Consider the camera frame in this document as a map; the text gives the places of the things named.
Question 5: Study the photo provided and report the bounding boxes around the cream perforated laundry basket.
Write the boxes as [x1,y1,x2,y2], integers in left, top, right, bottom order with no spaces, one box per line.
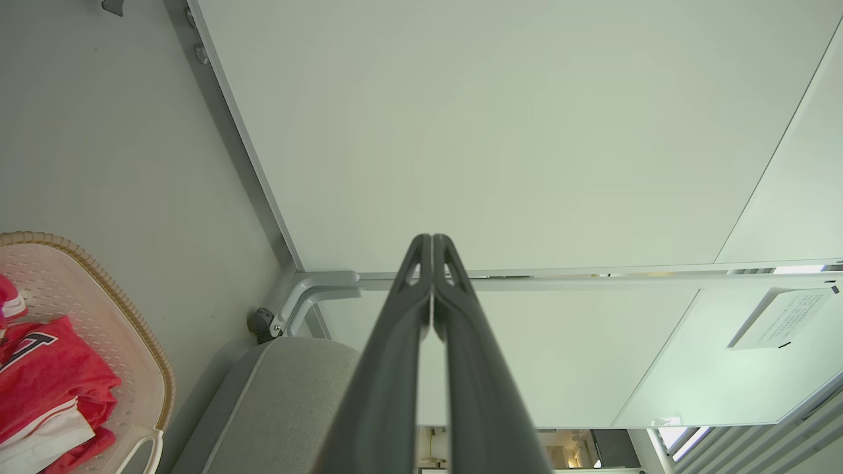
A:
[0,232,176,474]

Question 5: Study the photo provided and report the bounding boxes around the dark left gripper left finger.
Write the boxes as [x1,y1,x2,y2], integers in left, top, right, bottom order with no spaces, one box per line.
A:
[315,234,433,474]

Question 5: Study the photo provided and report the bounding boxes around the red cloth garment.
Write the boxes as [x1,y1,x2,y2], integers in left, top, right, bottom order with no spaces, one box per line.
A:
[0,273,123,474]

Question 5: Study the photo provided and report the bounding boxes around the white paper sign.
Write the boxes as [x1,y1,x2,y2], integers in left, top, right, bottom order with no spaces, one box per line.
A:
[727,286,840,351]

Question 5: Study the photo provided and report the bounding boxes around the grey window blinds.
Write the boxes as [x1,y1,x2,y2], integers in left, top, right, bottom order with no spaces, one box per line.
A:
[649,372,843,474]

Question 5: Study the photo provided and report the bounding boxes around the large white partition panel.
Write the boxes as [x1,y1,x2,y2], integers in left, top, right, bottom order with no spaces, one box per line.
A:
[187,0,843,275]

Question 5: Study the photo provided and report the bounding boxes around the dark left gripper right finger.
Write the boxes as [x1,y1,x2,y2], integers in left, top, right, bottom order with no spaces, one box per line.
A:
[432,234,554,474]

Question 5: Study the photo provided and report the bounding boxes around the black caster wheel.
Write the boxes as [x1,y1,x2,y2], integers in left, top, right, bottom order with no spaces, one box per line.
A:
[246,307,279,344]

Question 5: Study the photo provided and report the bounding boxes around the narrow white partition panel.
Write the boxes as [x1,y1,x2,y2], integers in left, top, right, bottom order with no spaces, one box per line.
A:
[715,20,843,265]

